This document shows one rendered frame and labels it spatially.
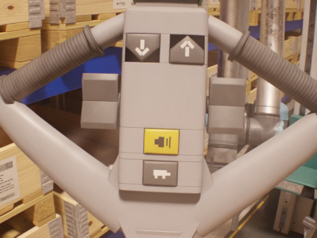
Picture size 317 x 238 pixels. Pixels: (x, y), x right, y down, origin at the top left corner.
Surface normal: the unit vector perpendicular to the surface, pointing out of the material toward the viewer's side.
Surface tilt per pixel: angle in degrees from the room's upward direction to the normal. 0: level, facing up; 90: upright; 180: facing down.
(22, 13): 90
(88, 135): 90
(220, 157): 66
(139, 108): 74
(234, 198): 80
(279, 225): 90
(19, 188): 90
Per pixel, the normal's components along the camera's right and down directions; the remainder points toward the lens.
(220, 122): -0.04, -0.24
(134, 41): -0.05, 0.06
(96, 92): -0.06, 0.34
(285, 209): -0.60, 0.26
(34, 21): 0.85, 0.19
